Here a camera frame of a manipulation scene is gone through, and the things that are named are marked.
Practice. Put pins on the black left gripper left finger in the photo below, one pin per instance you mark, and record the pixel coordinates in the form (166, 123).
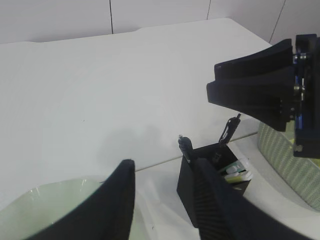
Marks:
(107, 214)

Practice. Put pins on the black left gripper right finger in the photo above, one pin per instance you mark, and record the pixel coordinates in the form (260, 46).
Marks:
(224, 214)

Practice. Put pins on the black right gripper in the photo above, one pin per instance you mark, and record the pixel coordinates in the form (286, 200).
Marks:
(259, 85)

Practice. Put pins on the yellow utility knife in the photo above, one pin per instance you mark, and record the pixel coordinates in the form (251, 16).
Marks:
(240, 177)

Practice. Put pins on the teal utility knife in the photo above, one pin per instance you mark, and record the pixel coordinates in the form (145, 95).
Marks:
(235, 167)

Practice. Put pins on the black square pen holder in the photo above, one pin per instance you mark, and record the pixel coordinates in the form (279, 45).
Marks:
(221, 157)

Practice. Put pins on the green ruffled glass plate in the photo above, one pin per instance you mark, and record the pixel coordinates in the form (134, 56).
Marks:
(42, 206)

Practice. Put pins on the green plastic woven basket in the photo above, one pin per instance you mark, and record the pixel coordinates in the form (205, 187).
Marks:
(301, 174)

